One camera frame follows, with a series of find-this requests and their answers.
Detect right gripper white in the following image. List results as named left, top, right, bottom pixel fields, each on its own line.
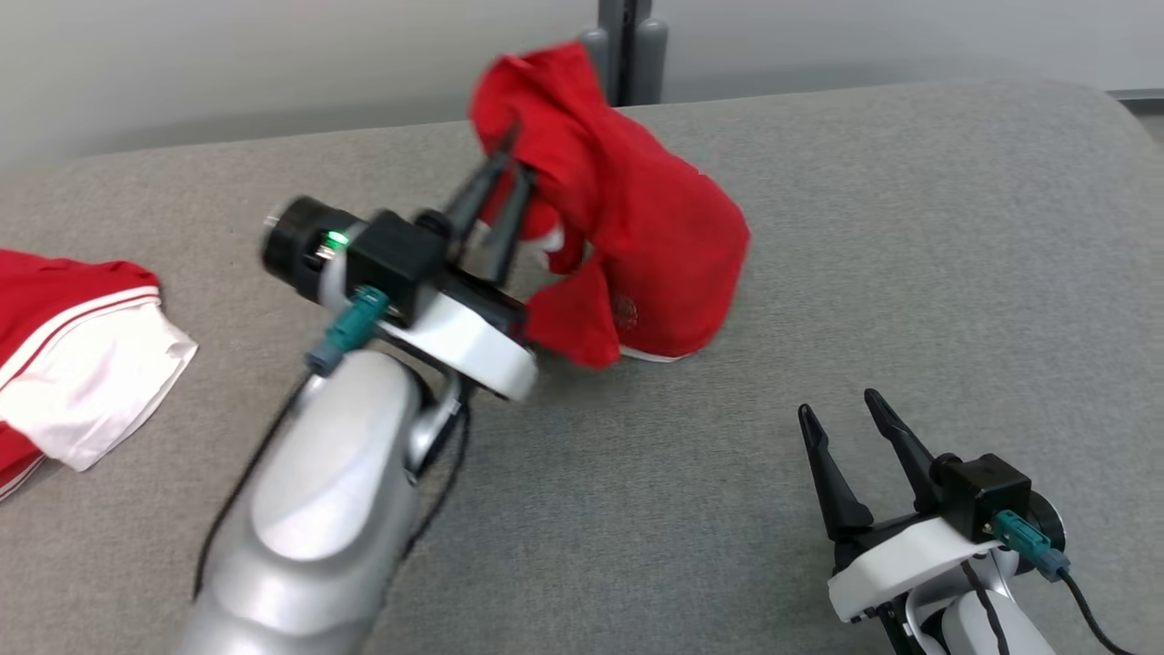
left=797, top=388, right=1006, bottom=629

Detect camera cable teal plug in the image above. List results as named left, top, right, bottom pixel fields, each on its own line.
left=991, top=509, right=1138, bottom=655
left=193, top=287, right=392, bottom=601

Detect left camera cable teal plug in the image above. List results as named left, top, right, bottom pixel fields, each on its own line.
left=193, top=287, right=392, bottom=601

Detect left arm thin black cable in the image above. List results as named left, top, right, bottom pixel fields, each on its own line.
left=400, top=405, right=472, bottom=569

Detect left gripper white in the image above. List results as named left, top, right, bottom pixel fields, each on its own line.
left=380, top=126, right=540, bottom=403

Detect right camera cable teal plug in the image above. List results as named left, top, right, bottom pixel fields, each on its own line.
left=991, top=509, right=1138, bottom=655

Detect red shorts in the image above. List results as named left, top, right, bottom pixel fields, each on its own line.
left=468, top=41, right=752, bottom=369

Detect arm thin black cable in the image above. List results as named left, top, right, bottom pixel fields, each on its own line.
left=400, top=405, right=472, bottom=569
left=962, top=559, right=1012, bottom=655

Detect red shirt with white trim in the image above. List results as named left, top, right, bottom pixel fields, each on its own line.
left=0, top=247, right=199, bottom=501

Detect grey vertical post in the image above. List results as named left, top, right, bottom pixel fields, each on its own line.
left=580, top=0, right=670, bottom=107

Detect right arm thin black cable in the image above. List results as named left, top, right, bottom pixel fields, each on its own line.
left=962, top=559, right=1012, bottom=655

